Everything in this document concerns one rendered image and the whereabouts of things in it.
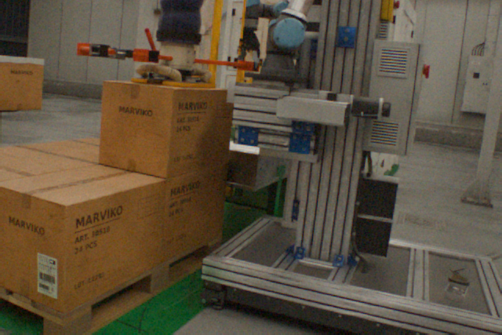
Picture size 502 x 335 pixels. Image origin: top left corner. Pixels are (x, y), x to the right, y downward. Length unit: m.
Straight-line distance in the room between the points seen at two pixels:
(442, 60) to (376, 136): 9.30
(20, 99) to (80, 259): 2.28
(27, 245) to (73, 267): 0.20
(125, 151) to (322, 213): 0.95
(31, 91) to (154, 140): 1.97
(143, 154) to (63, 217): 0.62
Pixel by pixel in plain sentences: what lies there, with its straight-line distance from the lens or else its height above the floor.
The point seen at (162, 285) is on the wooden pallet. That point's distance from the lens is 2.32.
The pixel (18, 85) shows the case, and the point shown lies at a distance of 3.89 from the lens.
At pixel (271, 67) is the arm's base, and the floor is 1.07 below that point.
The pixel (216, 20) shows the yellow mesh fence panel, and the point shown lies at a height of 1.41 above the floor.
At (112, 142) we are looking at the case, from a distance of 2.30.
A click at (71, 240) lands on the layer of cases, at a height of 0.41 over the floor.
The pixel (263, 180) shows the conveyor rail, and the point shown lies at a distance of 2.76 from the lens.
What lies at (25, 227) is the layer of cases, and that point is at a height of 0.42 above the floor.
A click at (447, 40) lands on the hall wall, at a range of 11.36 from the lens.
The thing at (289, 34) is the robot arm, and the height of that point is 1.20.
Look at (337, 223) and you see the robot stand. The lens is 2.20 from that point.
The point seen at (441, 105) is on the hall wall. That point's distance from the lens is 11.29.
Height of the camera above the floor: 1.02
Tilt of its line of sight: 8 degrees down
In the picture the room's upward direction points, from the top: 6 degrees clockwise
